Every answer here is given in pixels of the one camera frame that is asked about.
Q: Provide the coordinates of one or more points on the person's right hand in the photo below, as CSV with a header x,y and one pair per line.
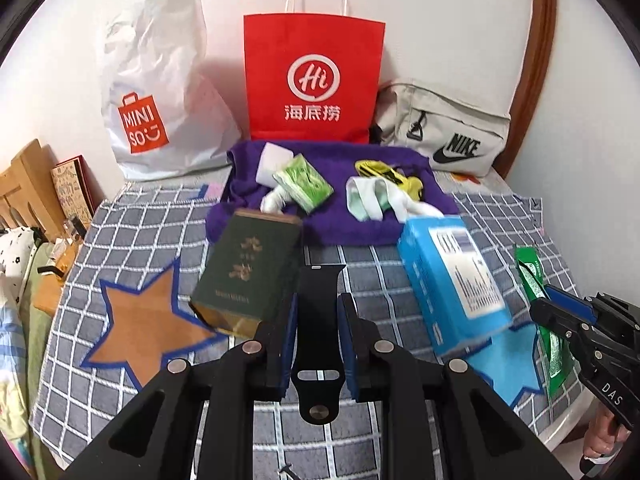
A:
x,y
603,433

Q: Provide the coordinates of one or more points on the grey checkered bed cover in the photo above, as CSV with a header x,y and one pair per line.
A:
x,y
148,226

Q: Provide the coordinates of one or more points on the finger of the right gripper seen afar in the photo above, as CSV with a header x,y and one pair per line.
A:
x,y
565,315

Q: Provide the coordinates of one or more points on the blue tissue box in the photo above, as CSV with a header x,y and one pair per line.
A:
x,y
459,299

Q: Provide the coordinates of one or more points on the white spotted pillow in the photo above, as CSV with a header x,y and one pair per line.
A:
x,y
18,247

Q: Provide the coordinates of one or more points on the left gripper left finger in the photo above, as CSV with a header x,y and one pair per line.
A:
x,y
265,362

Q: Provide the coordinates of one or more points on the green packaged wipes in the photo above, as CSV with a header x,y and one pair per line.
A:
x,y
304,183

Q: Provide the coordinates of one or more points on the beige Nike waist bag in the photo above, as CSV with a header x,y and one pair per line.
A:
x,y
455,134

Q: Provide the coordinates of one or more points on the wooden headboard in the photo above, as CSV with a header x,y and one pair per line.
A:
x,y
27,193

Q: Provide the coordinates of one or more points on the dark green tin box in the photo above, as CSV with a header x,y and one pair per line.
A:
x,y
251,273

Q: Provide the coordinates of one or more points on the white glove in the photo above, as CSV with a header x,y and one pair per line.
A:
x,y
405,208

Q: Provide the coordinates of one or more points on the green snack packet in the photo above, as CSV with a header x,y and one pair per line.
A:
x,y
559,361

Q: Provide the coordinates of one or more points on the purple towel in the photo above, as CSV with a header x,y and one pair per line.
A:
x,y
331,224

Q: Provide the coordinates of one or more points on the red paper bag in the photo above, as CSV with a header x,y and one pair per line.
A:
x,y
311,76

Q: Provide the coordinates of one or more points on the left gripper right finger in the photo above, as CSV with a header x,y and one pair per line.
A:
x,y
376,369

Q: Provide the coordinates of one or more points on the white foam block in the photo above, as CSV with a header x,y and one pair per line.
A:
x,y
273,159

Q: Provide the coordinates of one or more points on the white Miniso plastic bag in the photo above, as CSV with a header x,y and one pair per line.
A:
x,y
162,113

